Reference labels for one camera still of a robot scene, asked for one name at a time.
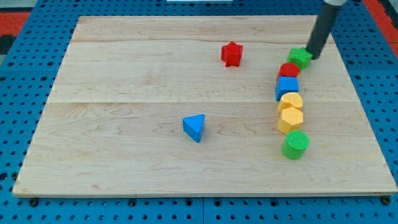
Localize red star block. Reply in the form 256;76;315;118
221;41;244;67

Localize green star block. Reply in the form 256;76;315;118
287;47;313;70

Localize blue triangle block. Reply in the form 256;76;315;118
182;114;205;143

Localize light wooden board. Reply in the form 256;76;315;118
12;16;397;198

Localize blue cube block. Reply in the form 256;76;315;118
275;77;299;101

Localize yellow rounded block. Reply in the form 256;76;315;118
277;92;303;112

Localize yellow hexagon block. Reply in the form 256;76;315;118
277;107;303;134

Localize red cylinder block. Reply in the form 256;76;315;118
276;63;300;81

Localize green cylinder block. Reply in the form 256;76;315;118
282;130;310;160

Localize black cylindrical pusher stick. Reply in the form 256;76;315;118
306;0;344;60

